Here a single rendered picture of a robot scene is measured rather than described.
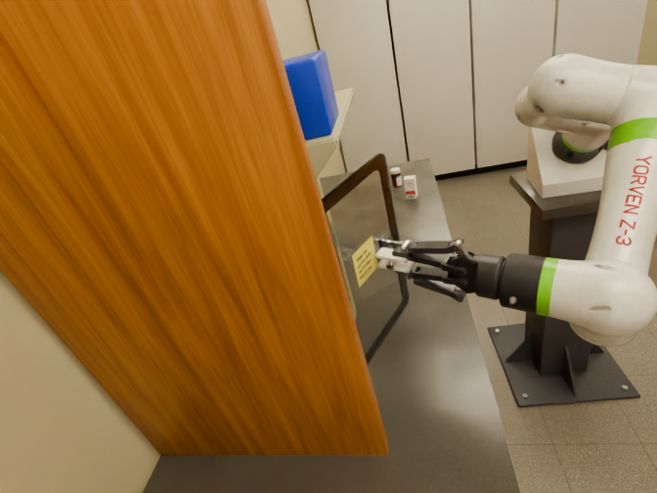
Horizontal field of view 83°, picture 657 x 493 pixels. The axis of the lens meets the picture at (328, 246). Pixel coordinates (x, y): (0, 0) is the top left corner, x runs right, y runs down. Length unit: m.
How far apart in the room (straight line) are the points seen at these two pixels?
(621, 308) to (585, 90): 0.45
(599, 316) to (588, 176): 0.93
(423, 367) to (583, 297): 0.39
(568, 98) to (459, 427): 0.66
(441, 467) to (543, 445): 1.16
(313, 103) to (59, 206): 0.34
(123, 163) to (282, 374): 0.38
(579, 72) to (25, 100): 0.87
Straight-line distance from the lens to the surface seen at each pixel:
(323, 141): 0.48
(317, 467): 0.81
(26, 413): 0.79
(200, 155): 0.44
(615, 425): 2.02
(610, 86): 0.92
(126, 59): 0.45
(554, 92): 0.90
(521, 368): 2.10
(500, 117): 3.82
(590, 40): 3.92
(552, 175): 1.49
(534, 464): 1.87
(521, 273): 0.65
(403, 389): 0.87
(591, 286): 0.63
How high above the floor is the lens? 1.64
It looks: 31 degrees down
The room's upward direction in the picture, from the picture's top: 16 degrees counter-clockwise
